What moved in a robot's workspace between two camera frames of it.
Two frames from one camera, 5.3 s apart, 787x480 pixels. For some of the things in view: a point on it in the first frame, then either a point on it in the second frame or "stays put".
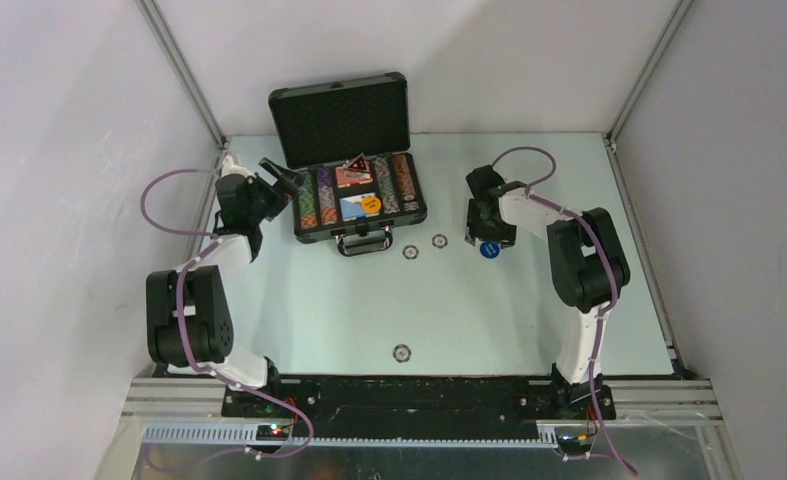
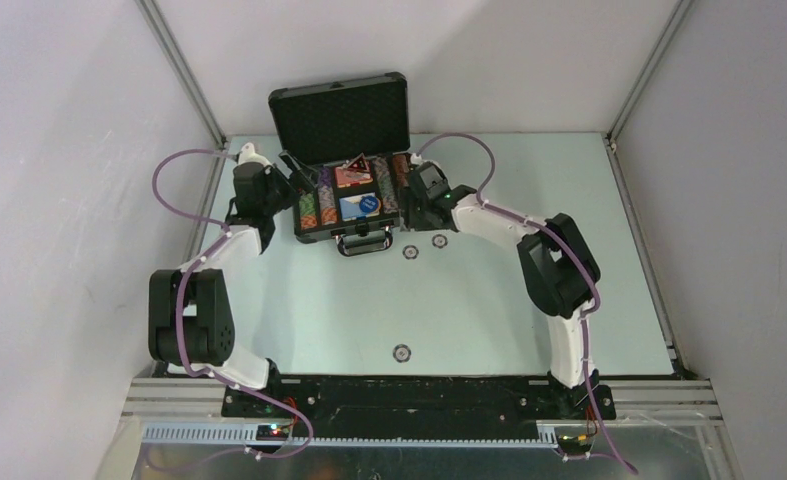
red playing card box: (346, 177) stays put
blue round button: (489, 250) -> (368, 203)
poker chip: (410, 252) stays put
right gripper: (506, 235) -> (412, 220)
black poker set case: (349, 142) stays put
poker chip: (439, 241) stays put
